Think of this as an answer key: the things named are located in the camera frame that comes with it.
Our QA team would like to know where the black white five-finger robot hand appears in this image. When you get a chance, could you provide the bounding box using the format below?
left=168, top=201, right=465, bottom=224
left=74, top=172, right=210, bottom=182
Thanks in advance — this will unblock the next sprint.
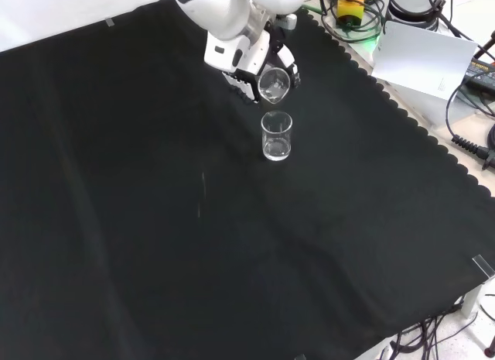
left=203, top=26, right=302, bottom=104

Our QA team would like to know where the clear glass beaker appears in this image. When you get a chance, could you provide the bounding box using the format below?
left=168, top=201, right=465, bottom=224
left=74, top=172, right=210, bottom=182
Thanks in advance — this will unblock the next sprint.
left=257, top=66, right=292, bottom=105
left=260, top=110, right=294, bottom=163

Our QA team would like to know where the yellow stop button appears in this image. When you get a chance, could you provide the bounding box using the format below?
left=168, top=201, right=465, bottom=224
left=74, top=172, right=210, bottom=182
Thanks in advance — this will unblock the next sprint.
left=335, top=0, right=367, bottom=29

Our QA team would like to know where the pale board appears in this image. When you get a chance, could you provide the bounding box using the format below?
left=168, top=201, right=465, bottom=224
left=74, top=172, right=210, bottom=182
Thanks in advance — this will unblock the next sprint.
left=370, top=20, right=480, bottom=102

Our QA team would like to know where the black cloth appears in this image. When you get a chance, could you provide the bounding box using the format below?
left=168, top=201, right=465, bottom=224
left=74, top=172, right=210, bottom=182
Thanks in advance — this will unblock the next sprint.
left=0, top=0, right=495, bottom=360

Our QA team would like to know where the black power adapter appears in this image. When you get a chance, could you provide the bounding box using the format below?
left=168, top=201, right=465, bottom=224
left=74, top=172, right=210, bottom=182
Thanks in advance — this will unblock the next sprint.
left=463, top=57, right=495, bottom=87

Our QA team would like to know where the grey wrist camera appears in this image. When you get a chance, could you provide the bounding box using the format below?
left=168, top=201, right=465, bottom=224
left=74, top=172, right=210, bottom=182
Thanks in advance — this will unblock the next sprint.
left=275, top=12, right=299, bottom=31

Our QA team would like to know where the black cable with ribbed plug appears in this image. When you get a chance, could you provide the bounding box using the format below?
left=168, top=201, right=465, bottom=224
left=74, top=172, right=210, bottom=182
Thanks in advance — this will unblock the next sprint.
left=445, top=76, right=495, bottom=172

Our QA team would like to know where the white bench bracket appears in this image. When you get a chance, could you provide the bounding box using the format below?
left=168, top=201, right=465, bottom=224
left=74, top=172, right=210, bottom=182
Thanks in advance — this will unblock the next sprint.
left=461, top=276, right=495, bottom=319

